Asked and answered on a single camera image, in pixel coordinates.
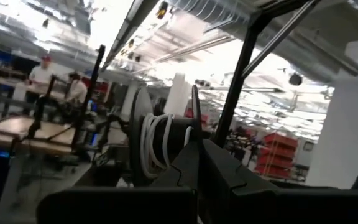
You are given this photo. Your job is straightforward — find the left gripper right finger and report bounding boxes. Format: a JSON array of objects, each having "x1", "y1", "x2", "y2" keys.
[{"x1": 199, "y1": 139, "x2": 358, "y2": 224}]

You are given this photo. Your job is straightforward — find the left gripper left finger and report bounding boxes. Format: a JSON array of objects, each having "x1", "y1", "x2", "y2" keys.
[{"x1": 35, "y1": 139, "x2": 201, "y2": 224}]

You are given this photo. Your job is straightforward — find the black cable spool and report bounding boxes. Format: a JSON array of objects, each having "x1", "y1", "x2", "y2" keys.
[{"x1": 128, "y1": 83, "x2": 203, "y2": 188}]

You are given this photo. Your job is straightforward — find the red bin shelf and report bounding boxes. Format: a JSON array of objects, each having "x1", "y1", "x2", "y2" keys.
[{"x1": 252, "y1": 131, "x2": 300, "y2": 180}]

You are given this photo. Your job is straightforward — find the person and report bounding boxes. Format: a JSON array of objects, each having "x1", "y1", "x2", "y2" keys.
[
  {"x1": 63, "y1": 72, "x2": 89, "y2": 107},
  {"x1": 25, "y1": 55, "x2": 56, "y2": 104}
]

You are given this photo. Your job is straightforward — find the wooden table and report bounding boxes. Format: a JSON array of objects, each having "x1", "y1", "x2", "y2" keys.
[{"x1": 0, "y1": 114, "x2": 81, "y2": 157}]

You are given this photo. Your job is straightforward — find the black ceiling spotlight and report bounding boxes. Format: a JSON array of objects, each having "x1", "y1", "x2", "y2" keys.
[{"x1": 288, "y1": 72, "x2": 304, "y2": 87}]

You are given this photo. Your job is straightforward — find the black overhead light bar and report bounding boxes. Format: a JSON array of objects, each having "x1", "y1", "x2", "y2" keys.
[{"x1": 100, "y1": 0, "x2": 160, "y2": 73}]

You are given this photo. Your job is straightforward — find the black background rig post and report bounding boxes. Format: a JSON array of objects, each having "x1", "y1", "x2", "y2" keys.
[{"x1": 70, "y1": 44, "x2": 106, "y2": 152}]

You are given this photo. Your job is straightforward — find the black aluminium rig frame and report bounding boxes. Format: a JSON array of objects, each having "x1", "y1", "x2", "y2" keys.
[{"x1": 212, "y1": 0, "x2": 323, "y2": 149}]

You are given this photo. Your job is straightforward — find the silver ventilation duct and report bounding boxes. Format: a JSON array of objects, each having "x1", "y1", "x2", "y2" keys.
[{"x1": 172, "y1": 0, "x2": 358, "y2": 85}]

